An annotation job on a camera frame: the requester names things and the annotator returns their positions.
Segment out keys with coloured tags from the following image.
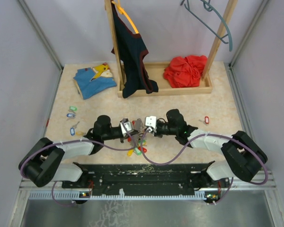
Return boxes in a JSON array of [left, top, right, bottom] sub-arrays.
[[127, 139, 147, 157]]

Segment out metal key organizer red handle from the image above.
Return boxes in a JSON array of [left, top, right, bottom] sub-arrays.
[[131, 118, 144, 143]]

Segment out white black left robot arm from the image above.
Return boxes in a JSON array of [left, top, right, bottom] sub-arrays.
[[18, 115, 138, 188]]

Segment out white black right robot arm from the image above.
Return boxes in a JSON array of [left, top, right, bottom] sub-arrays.
[[145, 109, 268, 187]]

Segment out key with yellow tag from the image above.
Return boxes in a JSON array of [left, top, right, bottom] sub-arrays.
[[76, 131, 86, 136]]

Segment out key with light blue tag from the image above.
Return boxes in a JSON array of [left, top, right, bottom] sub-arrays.
[[70, 121, 80, 136]]

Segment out key with red white tag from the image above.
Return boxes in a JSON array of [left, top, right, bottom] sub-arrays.
[[199, 116, 210, 125]]

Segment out key with green tag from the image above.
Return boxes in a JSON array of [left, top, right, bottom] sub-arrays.
[[69, 106, 77, 112]]

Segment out key with dark blue tag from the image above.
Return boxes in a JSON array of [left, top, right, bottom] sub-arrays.
[[66, 113, 76, 118]]

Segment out blue cartoon shirt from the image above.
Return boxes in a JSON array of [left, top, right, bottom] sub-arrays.
[[73, 62, 117, 100]]

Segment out red crumpled cloth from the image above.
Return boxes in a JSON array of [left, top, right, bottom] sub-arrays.
[[163, 55, 207, 88]]

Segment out wooden clothes rack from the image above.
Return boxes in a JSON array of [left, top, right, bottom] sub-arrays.
[[105, 0, 237, 98]]

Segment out navy tank top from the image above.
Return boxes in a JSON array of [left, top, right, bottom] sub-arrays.
[[111, 4, 159, 98]]

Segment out orange clothes hanger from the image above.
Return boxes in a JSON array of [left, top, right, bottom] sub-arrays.
[[111, 0, 139, 34]]

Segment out teal clothes hanger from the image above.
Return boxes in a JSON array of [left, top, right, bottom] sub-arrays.
[[180, 0, 234, 52]]

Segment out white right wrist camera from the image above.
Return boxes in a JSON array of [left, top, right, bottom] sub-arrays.
[[145, 115, 157, 128]]

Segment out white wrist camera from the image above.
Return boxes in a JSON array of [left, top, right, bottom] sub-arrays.
[[120, 118, 134, 136], [145, 115, 157, 128]]

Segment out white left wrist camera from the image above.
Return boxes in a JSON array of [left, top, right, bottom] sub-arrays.
[[120, 118, 134, 136]]

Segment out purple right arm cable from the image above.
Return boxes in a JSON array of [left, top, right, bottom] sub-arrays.
[[141, 127, 269, 206]]

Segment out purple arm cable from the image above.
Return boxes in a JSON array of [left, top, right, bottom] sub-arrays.
[[141, 127, 269, 206], [18, 122, 136, 208]]

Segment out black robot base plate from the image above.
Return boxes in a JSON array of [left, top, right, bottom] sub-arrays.
[[62, 164, 219, 188]]

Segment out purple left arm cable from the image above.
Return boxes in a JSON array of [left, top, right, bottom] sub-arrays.
[[18, 122, 136, 208]]

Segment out aluminium frame rail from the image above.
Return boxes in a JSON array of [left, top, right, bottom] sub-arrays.
[[20, 172, 276, 204]]

